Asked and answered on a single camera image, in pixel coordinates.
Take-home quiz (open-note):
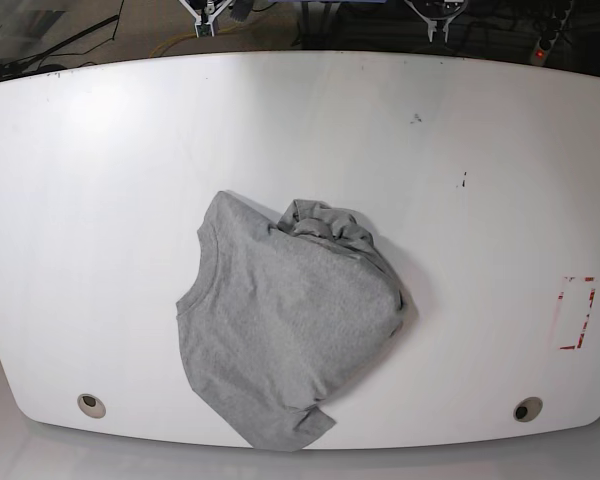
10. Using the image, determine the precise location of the grey T-shirt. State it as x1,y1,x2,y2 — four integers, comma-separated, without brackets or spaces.
176,192,407,452

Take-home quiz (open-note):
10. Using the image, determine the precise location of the red tape rectangle marking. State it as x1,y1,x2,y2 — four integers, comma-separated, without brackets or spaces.
553,276,596,351

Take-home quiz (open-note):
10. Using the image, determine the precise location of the yellow cable on floor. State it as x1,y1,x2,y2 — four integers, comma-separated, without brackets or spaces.
152,30,197,58

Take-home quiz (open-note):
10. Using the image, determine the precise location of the left table cable grommet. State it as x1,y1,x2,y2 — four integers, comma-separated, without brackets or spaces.
77,394,106,419

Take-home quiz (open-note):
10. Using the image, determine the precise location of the table cable grommet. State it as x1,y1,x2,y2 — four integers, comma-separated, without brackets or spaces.
513,397,543,423
77,394,106,419

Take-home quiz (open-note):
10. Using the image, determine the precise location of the right table cable grommet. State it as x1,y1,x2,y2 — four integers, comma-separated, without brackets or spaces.
513,397,543,423

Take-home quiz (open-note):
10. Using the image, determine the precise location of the black power strip red switch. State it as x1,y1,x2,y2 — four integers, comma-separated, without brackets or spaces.
529,16,568,67

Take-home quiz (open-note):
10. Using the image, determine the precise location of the black cable on left floor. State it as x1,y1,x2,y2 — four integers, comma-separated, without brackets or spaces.
0,14,121,84

